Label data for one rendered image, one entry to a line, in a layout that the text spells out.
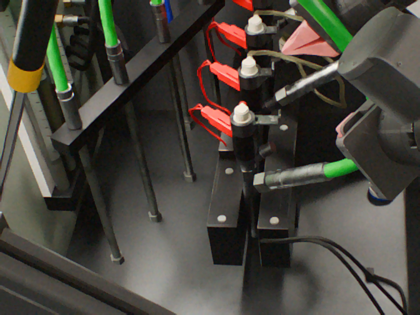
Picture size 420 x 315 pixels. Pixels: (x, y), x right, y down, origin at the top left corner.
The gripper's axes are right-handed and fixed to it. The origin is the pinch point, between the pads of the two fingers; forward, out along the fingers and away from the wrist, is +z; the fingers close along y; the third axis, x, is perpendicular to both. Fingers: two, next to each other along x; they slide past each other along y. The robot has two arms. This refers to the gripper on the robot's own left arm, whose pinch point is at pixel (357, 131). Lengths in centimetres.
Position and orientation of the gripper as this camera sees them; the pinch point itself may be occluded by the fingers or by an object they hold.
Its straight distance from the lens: 75.1
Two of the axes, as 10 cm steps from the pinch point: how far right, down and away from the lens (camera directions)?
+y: -7.2, 6.7, -1.9
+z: -2.7, -0.2, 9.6
